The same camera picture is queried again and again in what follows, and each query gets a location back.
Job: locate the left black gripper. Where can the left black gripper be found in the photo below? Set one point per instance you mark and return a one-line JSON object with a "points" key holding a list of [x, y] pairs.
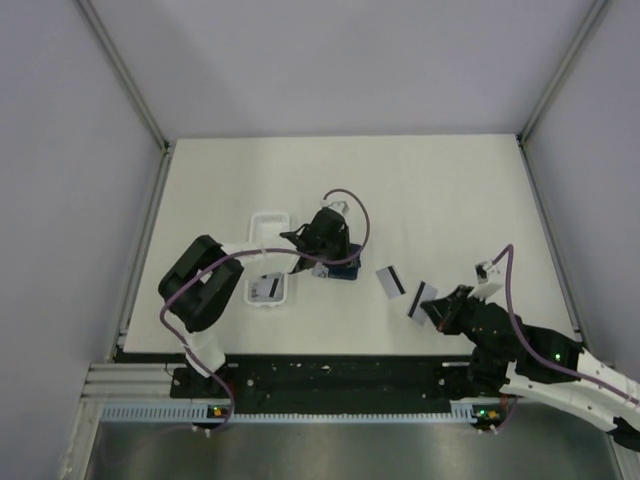
{"points": [[343, 235]]}

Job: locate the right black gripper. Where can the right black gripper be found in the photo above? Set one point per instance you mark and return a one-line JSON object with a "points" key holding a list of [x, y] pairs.
{"points": [[444, 310]]}

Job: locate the blue card holder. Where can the blue card holder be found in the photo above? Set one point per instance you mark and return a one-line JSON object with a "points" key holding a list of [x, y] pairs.
{"points": [[346, 271]]}

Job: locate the silver card black stripe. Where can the silver card black stripe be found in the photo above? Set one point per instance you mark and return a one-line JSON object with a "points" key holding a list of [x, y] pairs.
{"points": [[424, 293]]}

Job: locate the white plastic basket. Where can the white plastic basket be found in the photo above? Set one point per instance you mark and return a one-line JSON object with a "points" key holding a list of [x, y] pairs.
{"points": [[264, 233]]}

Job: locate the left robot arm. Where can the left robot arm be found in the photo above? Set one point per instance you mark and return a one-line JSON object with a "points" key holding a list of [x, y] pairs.
{"points": [[198, 287]]}

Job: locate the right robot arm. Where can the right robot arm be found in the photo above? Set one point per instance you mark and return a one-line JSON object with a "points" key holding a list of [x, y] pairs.
{"points": [[517, 360]]}

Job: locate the diamond print silver card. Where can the diamond print silver card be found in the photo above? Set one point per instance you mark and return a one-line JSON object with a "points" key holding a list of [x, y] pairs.
{"points": [[320, 270]]}

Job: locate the silver card near holder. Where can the silver card near holder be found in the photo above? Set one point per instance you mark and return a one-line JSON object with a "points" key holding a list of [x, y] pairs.
{"points": [[390, 282]]}

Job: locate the lower cards in basket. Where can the lower cards in basket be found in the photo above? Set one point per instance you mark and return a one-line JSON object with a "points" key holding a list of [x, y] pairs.
{"points": [[267, 288]]}

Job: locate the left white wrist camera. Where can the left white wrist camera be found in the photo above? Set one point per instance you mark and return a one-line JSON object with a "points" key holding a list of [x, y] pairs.
{"points": [[337, 206]]}

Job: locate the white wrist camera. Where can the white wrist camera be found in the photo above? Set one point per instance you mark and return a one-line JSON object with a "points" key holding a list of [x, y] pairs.
{"points": [[337, 206], [489, 281]]}

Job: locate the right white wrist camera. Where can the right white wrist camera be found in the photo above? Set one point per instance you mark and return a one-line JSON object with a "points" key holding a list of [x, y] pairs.
{"points": [[489, 281]]}

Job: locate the grey slotted cable duct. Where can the grey slotted cable duct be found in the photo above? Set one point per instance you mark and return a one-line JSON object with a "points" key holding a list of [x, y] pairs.
{"points": [[206, 414]]}

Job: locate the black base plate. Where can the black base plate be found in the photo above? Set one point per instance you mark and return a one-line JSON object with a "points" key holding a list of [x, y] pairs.
{"points": [[269, 383]]}

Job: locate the right aluminium frame post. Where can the right aluminium frame post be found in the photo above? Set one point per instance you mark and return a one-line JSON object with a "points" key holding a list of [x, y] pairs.
{"points": [[589, 25]]}

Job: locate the aluminium frame post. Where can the aluminium frame post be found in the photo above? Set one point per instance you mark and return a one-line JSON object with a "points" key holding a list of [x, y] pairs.
{"points": [[122, 73], [589, 25]]}

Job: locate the left aluminium frame post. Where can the left aluminium frame post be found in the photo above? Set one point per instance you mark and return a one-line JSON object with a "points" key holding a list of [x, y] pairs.
{"points": [[122, 73]]}

